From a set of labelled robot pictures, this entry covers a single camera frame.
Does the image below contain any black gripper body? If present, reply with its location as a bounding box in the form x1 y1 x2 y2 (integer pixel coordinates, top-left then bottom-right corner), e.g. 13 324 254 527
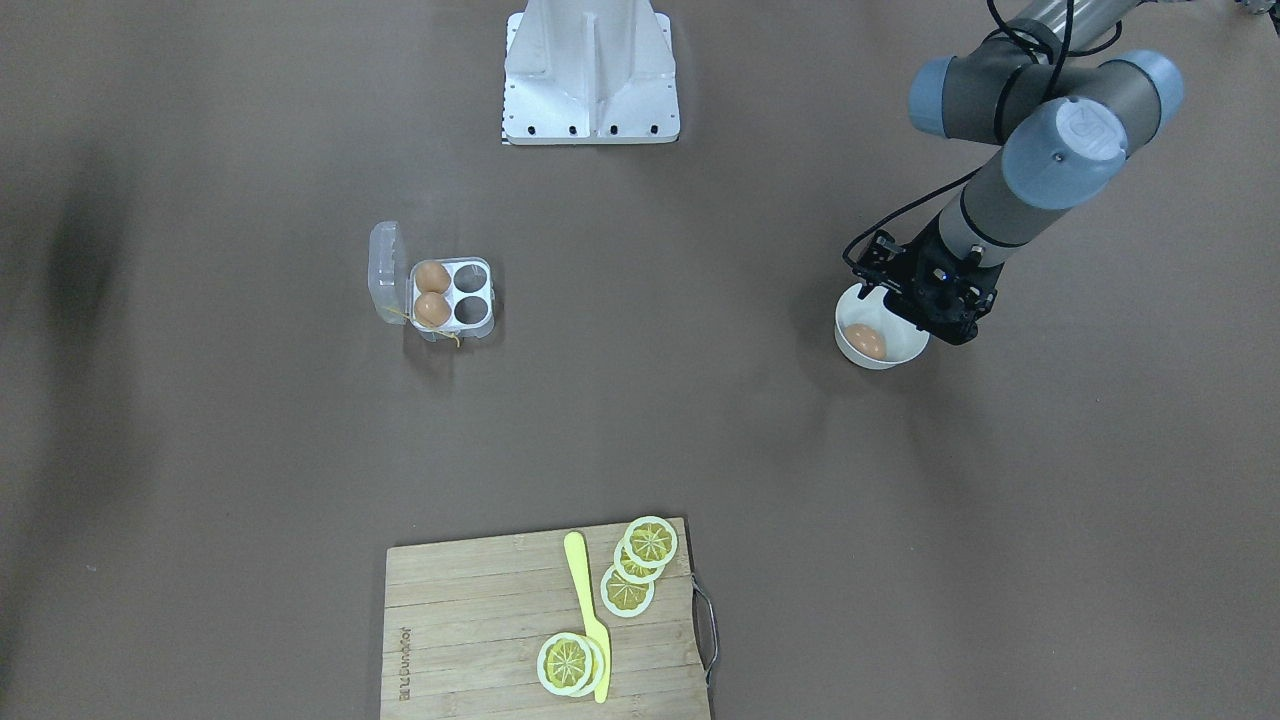
895 217 998 346

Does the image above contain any brown egg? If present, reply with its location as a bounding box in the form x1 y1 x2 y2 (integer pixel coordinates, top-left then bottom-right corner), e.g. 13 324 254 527
842 323 888 361
413 261 452 293
413 291 453 328

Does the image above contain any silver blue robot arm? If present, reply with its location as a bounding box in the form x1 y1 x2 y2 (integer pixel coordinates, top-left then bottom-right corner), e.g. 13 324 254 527
884 1 1185 345

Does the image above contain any clear plastic egg box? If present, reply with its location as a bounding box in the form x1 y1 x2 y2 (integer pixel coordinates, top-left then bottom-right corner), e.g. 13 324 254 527
367 222 497 345

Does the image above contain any white bowl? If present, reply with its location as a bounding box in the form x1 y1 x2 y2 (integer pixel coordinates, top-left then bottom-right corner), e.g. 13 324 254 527
833 283 931 370

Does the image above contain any wooden cutting board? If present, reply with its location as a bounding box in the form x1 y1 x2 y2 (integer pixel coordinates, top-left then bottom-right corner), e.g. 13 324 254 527
379 516 718 719

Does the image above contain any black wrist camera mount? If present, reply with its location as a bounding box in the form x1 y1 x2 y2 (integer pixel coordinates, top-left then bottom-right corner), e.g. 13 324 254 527
851 229 906 300

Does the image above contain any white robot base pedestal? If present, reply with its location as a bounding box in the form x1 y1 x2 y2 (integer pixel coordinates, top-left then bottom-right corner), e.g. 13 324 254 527
500 1 681 146

